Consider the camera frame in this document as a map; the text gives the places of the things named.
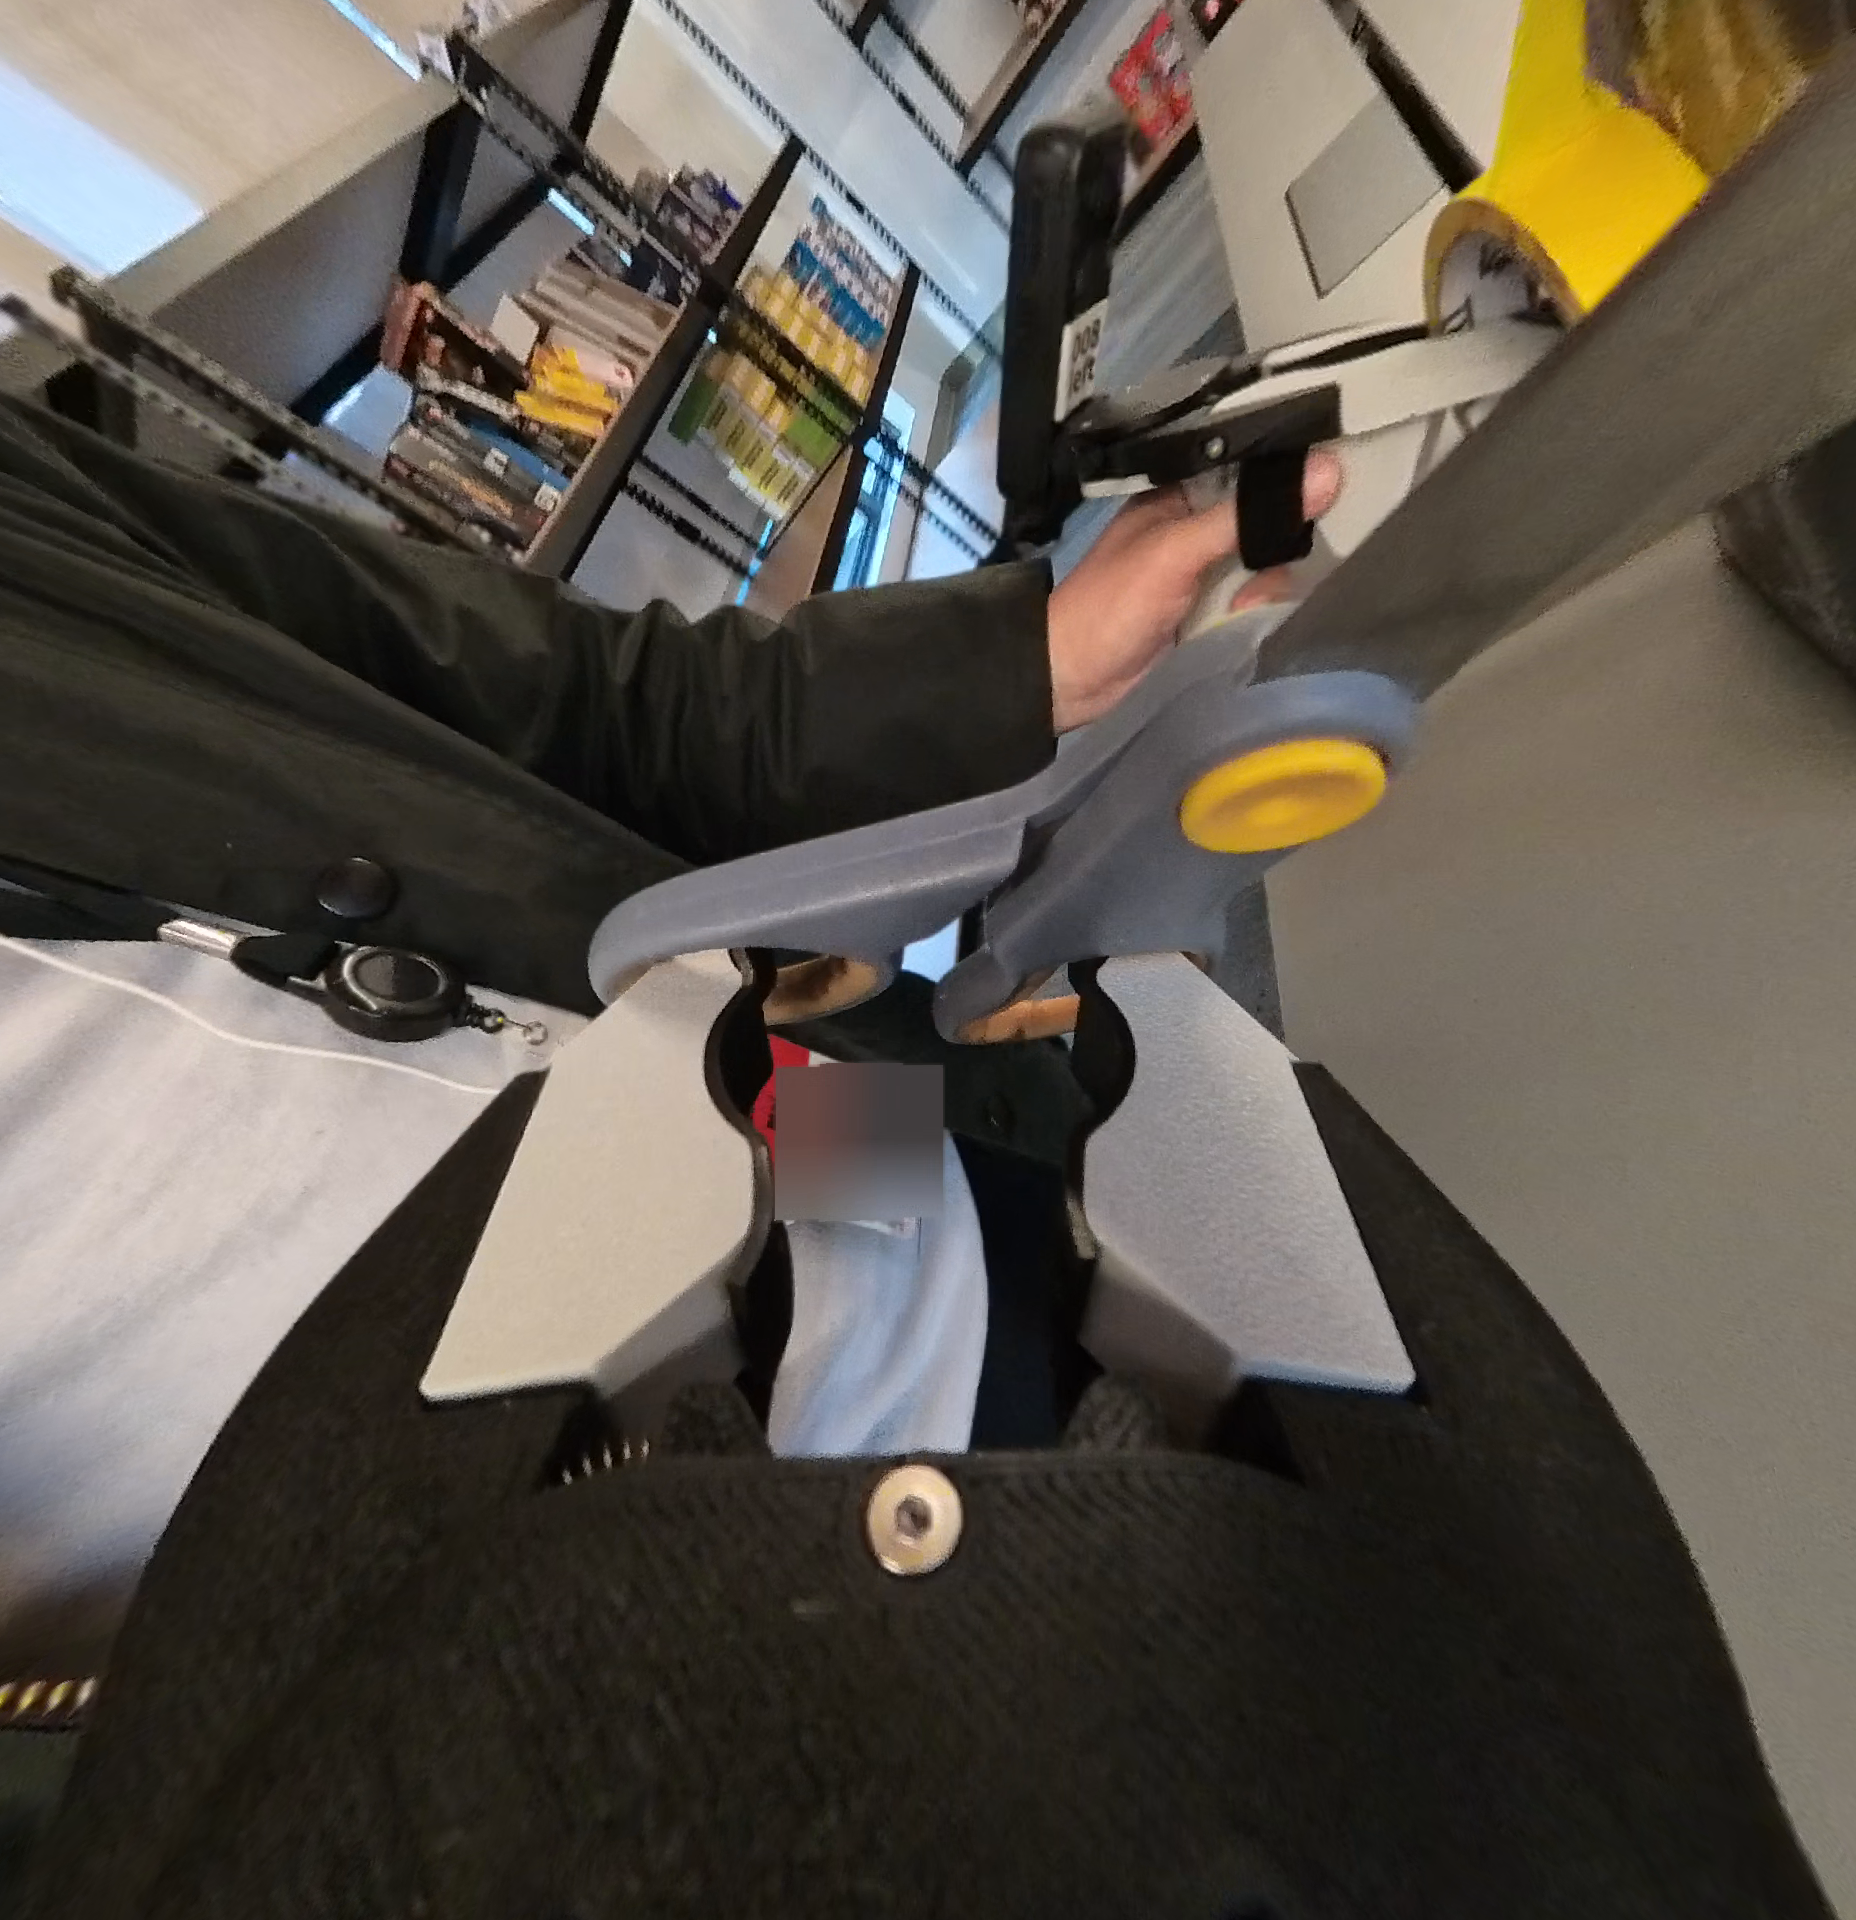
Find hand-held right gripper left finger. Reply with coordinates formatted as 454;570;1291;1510
418;957;796;1404

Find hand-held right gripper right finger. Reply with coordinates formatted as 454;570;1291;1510
1071;953;1420;1451

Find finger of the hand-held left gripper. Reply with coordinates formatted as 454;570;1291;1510
1337;327;1564;441
1255;319;1456;378

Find yellow tape roll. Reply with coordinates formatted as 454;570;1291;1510
1420;0;1723;336

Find pile of lego boxes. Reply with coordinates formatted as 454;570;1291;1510
377;162;751;554

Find person's left hand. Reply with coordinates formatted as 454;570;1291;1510
1045;451;1346;738

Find rows of small yellow boxes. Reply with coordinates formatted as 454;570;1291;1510
665;194;913;524

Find black badge reel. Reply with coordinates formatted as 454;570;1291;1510
155;919;551;1049

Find person's black jacket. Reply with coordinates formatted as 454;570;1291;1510
0;383;1096;1920

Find thin white cable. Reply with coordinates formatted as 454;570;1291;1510
0;920;509;1092

